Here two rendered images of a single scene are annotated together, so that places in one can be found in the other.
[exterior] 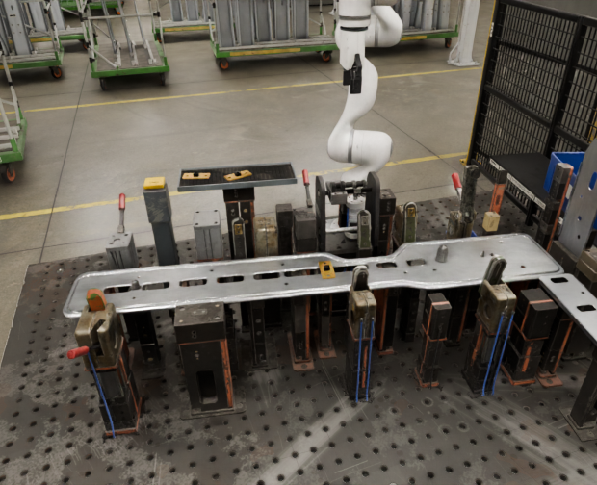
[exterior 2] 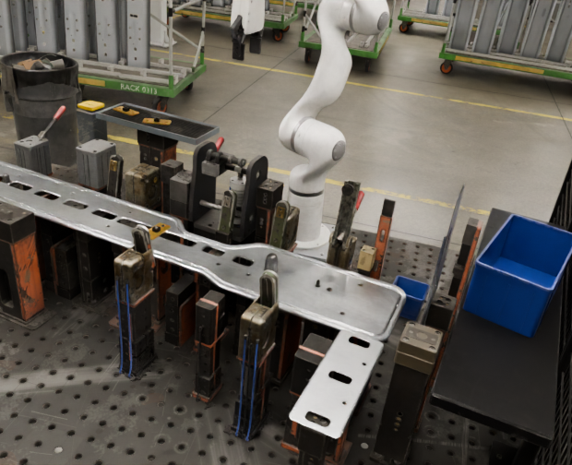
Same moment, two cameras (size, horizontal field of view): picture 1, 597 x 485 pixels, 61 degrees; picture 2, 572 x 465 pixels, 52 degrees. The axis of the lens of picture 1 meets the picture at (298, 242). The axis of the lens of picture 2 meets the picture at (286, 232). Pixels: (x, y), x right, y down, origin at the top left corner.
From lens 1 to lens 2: 1.03 m
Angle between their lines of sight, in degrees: 25
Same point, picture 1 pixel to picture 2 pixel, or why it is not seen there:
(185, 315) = not seen: outside the picture
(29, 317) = not seen: outside the picture
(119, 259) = (22, 158)
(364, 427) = (100, 395)
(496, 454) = not seen: outside the picture
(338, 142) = (285, 125)
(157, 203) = (86, 125)
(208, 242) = (86, 168)
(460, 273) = not seen: hidden behind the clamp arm
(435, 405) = (183, 416)
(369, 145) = (310, 137)
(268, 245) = (135, 192)
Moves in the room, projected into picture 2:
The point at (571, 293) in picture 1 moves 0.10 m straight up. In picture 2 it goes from (348, 358) to (355, 320)
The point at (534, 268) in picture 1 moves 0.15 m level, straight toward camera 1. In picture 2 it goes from (353, 320) to (294, 337)
